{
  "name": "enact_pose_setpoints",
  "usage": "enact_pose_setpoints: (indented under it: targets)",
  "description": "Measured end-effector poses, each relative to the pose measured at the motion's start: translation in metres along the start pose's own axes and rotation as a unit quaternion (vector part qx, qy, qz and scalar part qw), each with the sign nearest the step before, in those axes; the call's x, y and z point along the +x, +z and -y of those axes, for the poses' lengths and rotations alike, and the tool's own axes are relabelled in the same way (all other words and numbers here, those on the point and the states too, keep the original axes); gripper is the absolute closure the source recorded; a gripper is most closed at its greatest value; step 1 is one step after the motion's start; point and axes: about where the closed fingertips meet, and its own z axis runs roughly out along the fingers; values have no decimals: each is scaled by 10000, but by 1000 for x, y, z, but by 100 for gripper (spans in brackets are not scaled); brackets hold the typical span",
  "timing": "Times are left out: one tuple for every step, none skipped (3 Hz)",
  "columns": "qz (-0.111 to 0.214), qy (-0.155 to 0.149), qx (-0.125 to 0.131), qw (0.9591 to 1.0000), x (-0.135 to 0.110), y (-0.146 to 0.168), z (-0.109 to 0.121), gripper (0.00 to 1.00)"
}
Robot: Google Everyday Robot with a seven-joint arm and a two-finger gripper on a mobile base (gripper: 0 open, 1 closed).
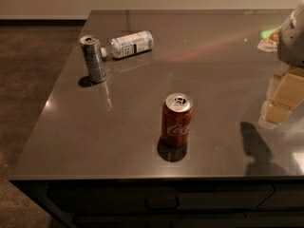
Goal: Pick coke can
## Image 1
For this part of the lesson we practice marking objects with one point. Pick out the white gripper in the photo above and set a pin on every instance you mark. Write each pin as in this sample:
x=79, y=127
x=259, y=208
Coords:
x=293, y=47

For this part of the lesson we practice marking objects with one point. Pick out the red coke can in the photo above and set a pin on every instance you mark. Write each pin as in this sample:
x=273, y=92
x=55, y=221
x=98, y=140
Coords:
x=177, y=113

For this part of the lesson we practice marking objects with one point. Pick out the tall silver can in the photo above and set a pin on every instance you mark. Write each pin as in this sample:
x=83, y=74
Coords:
x=91, y=50

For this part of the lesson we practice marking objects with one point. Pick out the clear plastic water bottle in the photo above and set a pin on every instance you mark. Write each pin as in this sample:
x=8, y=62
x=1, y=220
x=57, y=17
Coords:
x=128, y=45

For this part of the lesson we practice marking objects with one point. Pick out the dark cabinet drawer front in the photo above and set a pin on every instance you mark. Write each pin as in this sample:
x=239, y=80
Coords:
x=132, y=200

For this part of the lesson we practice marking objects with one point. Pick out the black drawer handle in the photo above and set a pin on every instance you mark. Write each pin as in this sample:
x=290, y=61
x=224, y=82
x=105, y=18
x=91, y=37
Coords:
x=161, y=203

